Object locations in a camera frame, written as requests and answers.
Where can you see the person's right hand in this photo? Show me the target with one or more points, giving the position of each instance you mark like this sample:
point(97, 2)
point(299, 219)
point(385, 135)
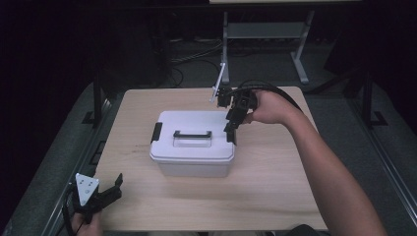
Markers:
point(272, 109)

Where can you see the grey metal table frame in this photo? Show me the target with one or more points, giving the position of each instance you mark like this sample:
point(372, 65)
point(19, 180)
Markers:
point(262, 30)

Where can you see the black metal stand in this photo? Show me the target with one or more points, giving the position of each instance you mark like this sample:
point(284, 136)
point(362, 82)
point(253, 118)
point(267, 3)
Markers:
point(97, 98)
point(368, 98)

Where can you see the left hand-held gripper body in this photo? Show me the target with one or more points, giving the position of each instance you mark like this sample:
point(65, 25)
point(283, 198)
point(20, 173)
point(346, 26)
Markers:
point(86, 188)

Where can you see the person's left hand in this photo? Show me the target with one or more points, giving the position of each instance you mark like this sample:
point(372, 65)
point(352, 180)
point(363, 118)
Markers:
point(90, 230)

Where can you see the aluminium floor rail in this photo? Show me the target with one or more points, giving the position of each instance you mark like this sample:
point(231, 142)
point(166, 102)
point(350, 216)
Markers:
point(393, 177)
point(55, 203)

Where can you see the white plastic storage box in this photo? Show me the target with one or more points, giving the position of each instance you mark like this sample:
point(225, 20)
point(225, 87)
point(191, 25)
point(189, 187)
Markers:
point(193, 168)

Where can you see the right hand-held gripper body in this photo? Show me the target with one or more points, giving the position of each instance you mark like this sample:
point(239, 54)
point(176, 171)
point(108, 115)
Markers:
point(241, 100)

